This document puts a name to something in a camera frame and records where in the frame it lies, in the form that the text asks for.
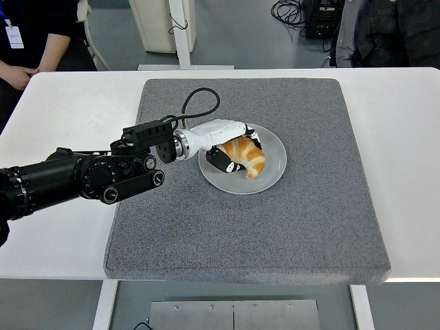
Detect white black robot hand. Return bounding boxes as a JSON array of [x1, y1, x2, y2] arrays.
[[185, 119, 265, 174]]

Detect person's hand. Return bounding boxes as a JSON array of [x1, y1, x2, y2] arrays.
[[0, 60, 39, 91]]

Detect golden croissant bread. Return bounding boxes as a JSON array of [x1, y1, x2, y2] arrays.
[[219, 135, 266, 179]]

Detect grey round plate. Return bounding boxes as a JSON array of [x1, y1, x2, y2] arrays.
[[198, 122, 287, 195]]

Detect grey metal plate with screws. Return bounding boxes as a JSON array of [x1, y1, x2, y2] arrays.
[[148, 299, 321, 330]]

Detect white name badge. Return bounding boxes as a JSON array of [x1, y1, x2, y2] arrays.
[[5, 19, 25, 49]]

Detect seated person with badge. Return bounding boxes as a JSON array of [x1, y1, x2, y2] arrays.
[[0, 0, 97, 133]]

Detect white chair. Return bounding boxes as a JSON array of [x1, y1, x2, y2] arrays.
[[77, 0, 111, 72]]

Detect grey felt mat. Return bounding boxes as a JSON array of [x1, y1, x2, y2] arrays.
[[103, 78, 392, 287]]

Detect white cabinet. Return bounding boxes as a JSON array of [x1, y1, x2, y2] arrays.
[[129, 0, 196, 54]]

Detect black equipment box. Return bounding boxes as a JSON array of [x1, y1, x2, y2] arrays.
[[304, 0, 344, 39]]

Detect person in dark jacket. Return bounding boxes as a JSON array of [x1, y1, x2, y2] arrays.
[[328, 0, 440, 69]]

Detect white table leg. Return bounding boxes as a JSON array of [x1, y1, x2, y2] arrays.
[[349, 284, 375, 330], [91, 280, 118, 330]]

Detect white post with base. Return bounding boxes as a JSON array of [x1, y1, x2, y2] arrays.
[[137, 0, 234, 71]]

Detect black floor cables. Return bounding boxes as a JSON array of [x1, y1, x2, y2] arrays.
[[270, 0, 307, 39]]

